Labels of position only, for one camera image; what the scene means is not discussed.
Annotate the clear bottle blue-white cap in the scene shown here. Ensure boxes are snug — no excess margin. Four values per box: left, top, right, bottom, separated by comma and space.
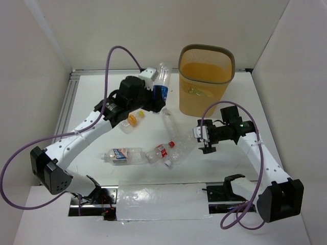
164, 133, 198, 169

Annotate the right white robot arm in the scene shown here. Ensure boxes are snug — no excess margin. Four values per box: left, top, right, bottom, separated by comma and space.
193, 106, 304, 223

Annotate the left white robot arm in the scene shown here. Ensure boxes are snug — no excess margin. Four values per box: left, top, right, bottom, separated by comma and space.
30, 76, 166, 204

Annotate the clear bottle blue-orange label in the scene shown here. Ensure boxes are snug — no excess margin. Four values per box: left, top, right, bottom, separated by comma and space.
101, 148, 147, 166

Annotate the blue label plastic bottle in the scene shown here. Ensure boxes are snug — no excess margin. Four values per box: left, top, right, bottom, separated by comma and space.
153, 63, 171, 102

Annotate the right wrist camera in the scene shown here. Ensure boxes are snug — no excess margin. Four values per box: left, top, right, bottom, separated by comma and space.
193, 126, 210, 142

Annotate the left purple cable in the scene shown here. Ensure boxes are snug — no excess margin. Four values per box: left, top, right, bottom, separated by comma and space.
0, 45, 144, 211

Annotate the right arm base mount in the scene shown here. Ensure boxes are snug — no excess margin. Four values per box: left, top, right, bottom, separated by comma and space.
202, 174, 247, 214

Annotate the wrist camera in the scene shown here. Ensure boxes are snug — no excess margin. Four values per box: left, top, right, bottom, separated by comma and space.
193, 126, 210, 142
138, 67, 158, 89

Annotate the red cap cola bottle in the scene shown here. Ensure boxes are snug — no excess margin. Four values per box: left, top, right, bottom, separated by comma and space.
145, 141, 175, 164

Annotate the purple cable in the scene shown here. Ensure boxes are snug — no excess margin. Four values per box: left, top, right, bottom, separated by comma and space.
200, 101, 266, 230
0, 45, 144, 211

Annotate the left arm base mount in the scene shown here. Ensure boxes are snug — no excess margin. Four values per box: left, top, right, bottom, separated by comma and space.
68, 186, 118, 221

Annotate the aluminium frame rail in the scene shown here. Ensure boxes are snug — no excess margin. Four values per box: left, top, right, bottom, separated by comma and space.
39, 68, 255, 186

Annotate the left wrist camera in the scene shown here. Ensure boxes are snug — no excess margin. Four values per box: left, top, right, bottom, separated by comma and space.
138, 67, 158, 89

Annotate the silver tape sheet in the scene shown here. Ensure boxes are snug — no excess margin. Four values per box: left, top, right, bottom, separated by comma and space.
116, 183, 211, 221

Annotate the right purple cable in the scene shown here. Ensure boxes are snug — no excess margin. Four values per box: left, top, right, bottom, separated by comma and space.
200, 101, 266, 230

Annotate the orange mesh waste bin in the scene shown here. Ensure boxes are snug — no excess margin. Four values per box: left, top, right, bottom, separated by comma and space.
178, 44, 236, 117

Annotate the clear bottle white cap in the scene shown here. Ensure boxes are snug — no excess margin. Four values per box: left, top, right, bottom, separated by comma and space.
161, 108, 180, 141

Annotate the orange label small bottle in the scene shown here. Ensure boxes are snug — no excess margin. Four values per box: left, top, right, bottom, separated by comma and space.
119, 110, 145, 134

